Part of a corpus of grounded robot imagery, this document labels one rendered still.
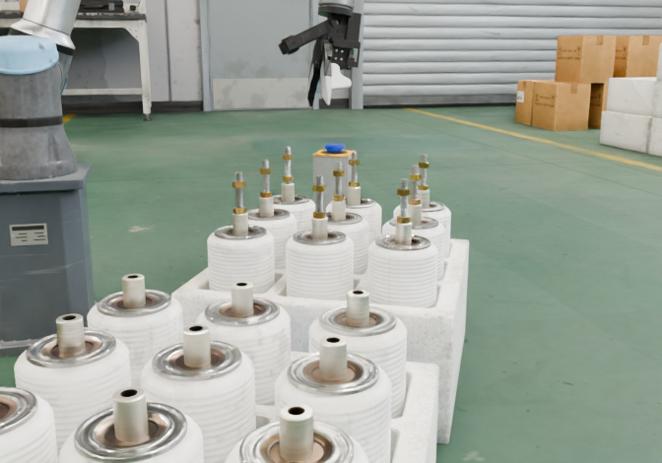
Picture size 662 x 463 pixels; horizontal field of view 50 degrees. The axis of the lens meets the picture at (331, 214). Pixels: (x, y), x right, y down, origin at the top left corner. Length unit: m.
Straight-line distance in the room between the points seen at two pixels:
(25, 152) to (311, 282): 0.56
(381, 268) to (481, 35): 5.84
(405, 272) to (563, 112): 3.95
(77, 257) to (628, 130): 3.23
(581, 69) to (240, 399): 4.40
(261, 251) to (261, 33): 5.27
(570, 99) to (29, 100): 3.98
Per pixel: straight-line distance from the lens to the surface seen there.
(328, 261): 0.96
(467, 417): 1.07
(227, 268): 1.00
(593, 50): 4.91
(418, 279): 0.95
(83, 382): 0.64
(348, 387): 0.57
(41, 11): 1.43
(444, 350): 0.94
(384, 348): 0.67
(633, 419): 1.13
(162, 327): 0.74
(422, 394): 0.73
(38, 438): 0.57
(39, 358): 0.67
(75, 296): 1.32
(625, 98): 4.11
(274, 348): 0.71
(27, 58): 1.28
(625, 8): 7.46
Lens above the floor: 0.51
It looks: 13 degrees down
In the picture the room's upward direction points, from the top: straight up
